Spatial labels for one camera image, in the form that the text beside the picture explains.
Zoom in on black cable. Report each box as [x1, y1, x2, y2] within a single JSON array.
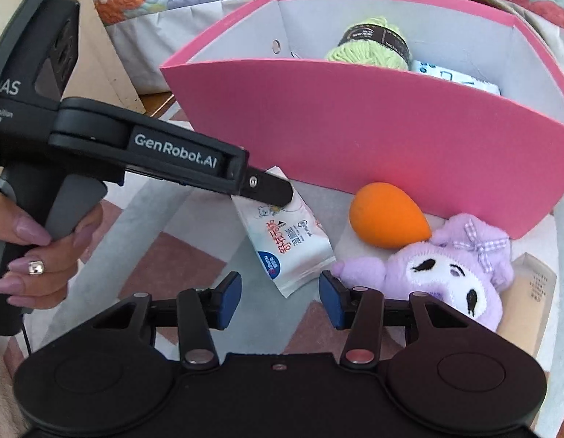
[[21, 312, 35, 357]]

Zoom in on small white tissue packet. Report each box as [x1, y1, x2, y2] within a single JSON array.
[[231, 166, 336, 297]]

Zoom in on person's left hand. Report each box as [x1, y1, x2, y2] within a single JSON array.
[[0, 192, 104, 315]]

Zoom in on orange makeup sponge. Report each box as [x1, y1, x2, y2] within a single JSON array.
[[349, 182, 432, 249]]

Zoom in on purple plush toy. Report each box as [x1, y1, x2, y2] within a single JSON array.
[[332, 214, 515, 333]]

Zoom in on blue wet wipes pack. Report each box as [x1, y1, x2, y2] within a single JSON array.
[[410, 59, 502, 99]]

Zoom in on green yarn ball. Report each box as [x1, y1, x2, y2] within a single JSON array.
[[325, 16, 410, 71]]

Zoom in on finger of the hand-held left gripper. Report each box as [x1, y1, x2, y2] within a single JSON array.
[[239, 166, 295, 207]]

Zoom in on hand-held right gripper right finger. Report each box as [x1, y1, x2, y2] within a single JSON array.
[[318, 270, 470, 369]]

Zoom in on cream cabinet panel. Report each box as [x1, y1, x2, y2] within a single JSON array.
[[0, 0, 146, 115]]

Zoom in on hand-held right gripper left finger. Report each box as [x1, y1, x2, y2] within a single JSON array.
[[93, 271, 243, 370]]

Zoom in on checkered rug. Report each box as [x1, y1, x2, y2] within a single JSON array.
[[0, 93, 564, 375]]

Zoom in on pink cardboard box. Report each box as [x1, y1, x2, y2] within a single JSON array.
[[160, 0, 564, 240]]

